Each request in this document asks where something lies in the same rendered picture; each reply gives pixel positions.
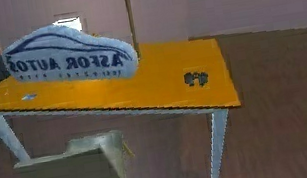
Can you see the orange table with white legs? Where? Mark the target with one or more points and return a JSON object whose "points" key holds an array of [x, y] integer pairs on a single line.
{"points": [[159, 76]]}

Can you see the small black object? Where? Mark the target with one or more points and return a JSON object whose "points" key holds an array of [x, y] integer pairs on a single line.
{"points": [[196, 78]]}

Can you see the thin wooden pole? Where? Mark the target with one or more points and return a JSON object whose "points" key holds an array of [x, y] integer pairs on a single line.
{"points": [[130, 13]]}

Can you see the pale blue printed pillow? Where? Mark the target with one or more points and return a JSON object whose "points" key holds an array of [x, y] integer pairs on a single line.
{"points": [[69, 55]]}

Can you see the grey green chair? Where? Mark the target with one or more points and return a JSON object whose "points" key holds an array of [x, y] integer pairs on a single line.
{"points": [[73, 171]]}

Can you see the small pale blue flat object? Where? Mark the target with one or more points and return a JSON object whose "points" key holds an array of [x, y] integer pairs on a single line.
{"points": [[29, 96]]}

